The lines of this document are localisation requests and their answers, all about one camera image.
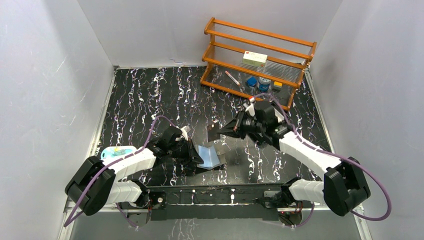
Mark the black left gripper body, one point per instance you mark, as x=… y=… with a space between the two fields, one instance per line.
x=187 y=151

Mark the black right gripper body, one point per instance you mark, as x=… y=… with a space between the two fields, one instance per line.
x=250 y=124

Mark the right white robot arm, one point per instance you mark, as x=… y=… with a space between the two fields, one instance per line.
x=342 y=185

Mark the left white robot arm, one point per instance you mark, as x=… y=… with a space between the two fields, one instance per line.
x=102 y=182

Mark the yellow black small block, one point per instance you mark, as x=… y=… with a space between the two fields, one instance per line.
x=277 y=86

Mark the blue white round can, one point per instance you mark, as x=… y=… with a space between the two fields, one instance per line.
x=263 y=84

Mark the blue small cube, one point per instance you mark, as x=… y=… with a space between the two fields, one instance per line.
x=251 y=81

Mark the red white pen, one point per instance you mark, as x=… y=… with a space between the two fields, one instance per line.
x=232 y=78

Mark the orange wooden shelf rack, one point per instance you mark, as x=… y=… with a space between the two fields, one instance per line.
x=288 y=59

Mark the white blue blister pack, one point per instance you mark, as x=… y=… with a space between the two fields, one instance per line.
x=116 y=151

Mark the white green carton box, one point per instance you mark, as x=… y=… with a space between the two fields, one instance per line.
x=254 y=59

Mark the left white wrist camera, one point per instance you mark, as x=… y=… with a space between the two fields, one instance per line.
x=184 y=133

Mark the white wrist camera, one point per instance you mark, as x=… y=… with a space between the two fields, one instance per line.
x=249 y=106
x=184 y=133

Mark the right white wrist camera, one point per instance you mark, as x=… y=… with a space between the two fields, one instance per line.
x=249 y=106

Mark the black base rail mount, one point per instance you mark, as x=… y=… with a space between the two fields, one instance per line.
x=263 y=201

